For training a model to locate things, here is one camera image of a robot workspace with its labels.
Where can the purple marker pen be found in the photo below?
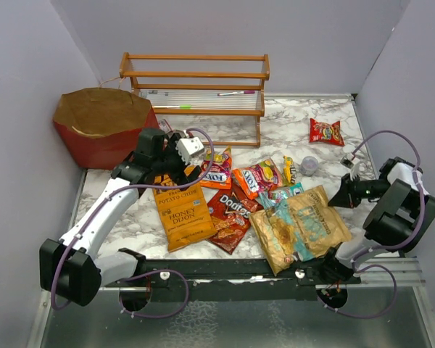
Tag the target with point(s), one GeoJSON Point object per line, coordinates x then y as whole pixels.
{"type": "Point", "coordinates": [236, 93]}

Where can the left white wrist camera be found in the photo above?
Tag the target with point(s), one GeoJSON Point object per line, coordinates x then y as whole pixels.
{"type": "Point", "coordinates": [189, 148]}

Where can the red Doritos bag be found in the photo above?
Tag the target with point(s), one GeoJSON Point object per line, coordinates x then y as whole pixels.
{"type": "Point", "coordinates": [230, 210]}

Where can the wooden shelf rack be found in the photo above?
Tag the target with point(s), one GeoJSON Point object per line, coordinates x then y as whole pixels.
{"type": "Point", "coordinates": [196, 80]}

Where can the Fox's fruits candy bag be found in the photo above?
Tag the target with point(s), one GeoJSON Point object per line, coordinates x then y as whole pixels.
{"type": "Point", "coordinates": [255, 179]}

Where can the gold kettle chips bag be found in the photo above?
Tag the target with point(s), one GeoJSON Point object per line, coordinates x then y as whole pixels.
{"type": "Point", "coordinates": [299, 229]}

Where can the teal Fox's mint candy bag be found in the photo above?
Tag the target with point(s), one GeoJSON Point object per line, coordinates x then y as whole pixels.
{"type": "Point", "coordinates": [270, 198]}

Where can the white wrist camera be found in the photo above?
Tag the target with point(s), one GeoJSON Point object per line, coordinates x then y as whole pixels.
{"type": "Point", "coordinates": [189, 148]}
{"type": "Point", "coordinates": [353, 164]}

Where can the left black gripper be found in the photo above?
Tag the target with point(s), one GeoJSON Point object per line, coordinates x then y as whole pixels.
{"type": "Point", "coordinates": [181, 177]}

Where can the small grey cup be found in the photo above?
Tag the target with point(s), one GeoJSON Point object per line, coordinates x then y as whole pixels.
{"type": "Point", "coordinates": [308, 166]}

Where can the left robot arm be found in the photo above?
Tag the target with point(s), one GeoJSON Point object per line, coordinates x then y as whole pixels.
{"type": "Point", "coordinates": [70, 267]}

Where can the orange honey dijon chips bag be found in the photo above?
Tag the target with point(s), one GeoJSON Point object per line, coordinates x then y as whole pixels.
{"type": "Point", "coordinates": [184, 214]}

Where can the yellow M&M's packet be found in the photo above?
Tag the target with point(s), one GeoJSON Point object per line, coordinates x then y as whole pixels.
{"type": "Point", "coordinates": [289, 171]}

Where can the small red snack bag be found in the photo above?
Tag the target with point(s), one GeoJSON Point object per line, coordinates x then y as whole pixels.
{"type": "Point", "coordinates": [325, 132]}

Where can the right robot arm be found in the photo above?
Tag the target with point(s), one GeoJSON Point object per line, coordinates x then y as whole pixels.
{"type": "Point", "coordinates": [403, 212]}

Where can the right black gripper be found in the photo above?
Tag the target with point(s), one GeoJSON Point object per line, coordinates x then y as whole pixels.
{"type": "Point", "coordinates": [346, 196]}

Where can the orange Fox's candy bag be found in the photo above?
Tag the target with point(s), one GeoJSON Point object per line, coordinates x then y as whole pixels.
{"type": "Point", "coordinates": [219, 176]}

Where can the red paper bag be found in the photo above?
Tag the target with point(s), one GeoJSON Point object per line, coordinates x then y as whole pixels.
{"type": "Point", "coordinates": [100, 126]}

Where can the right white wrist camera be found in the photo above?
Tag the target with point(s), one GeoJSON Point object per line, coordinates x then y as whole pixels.
{"type": "Point", "coordinates": [353, 164]}

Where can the small packet behind gripper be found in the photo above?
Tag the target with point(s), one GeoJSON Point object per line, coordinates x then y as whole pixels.
{"type": "Point", "coordinates": [165, 126]}

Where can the green marker pen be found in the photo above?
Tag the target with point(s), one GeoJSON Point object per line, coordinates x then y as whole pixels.
{"type": "Point", "coordinates": [179, 106]}

